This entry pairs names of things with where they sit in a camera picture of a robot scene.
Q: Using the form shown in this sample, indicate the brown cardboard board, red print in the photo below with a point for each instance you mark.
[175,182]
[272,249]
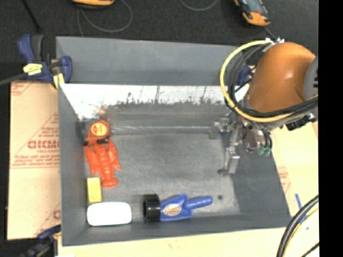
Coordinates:
[32,154]

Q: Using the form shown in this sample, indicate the orange toy lobster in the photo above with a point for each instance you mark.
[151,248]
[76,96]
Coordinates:
[103,162]

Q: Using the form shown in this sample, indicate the red cap with yellow emblem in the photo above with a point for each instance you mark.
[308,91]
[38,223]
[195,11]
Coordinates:
[98,130]

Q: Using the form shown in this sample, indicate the white rounded block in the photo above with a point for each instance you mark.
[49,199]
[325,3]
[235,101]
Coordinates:
[109,213]

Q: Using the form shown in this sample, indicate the yellow block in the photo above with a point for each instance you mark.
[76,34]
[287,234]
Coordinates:
[94,190]

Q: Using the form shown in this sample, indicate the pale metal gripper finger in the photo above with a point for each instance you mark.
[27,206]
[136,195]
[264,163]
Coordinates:
[218,128]
[231,162]

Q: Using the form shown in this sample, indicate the black cylinder on white bracket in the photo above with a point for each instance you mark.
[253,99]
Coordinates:
[297,123]

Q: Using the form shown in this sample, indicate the grey metal bin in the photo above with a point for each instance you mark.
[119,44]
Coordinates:
[166,159]

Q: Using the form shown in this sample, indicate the blue toy tool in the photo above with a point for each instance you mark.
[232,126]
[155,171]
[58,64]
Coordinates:
[177,209]

